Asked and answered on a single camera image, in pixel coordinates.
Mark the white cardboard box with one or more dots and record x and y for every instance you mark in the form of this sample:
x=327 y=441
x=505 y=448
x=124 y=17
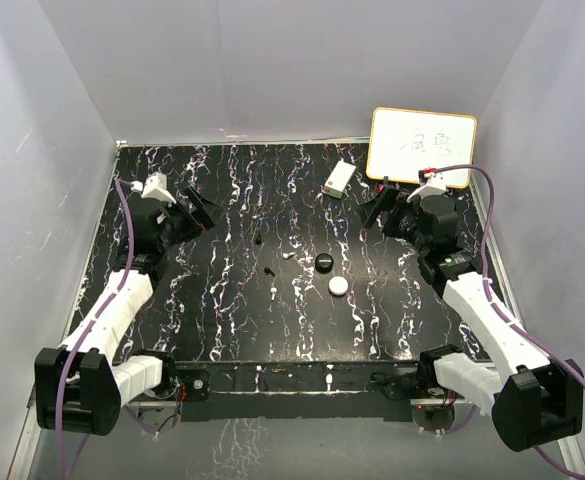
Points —
x=338 y=180

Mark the black front mounting bar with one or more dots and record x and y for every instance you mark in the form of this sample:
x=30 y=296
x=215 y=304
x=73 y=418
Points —
x=226 y=390

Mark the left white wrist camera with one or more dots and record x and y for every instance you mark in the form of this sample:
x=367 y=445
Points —
x=156 y=187

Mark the black earbud charging case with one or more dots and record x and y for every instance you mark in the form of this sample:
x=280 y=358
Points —
x=324 y=263

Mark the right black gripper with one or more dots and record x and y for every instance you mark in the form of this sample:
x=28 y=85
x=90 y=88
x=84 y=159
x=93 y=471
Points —
x=382 y=205

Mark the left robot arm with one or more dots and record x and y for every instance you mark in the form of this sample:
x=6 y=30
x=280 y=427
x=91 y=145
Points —
x=78 y=386

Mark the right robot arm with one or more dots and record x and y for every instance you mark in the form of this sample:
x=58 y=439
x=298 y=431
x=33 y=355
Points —
x=531 y=399

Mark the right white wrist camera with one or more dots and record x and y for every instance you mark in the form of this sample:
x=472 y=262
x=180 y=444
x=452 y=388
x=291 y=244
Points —
x=432 y=183

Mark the white board yellow frame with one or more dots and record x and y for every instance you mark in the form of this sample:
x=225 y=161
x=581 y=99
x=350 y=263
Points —
x=402 y=142

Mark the white earbud charging case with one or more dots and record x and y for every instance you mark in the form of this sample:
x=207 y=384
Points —
x=338 y=286

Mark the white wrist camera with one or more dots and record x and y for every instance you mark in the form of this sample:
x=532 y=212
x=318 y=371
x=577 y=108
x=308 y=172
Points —
x=156 y=187
x=432 y=183

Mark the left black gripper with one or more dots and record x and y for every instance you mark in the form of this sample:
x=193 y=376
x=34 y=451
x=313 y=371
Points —
x=201 y=216

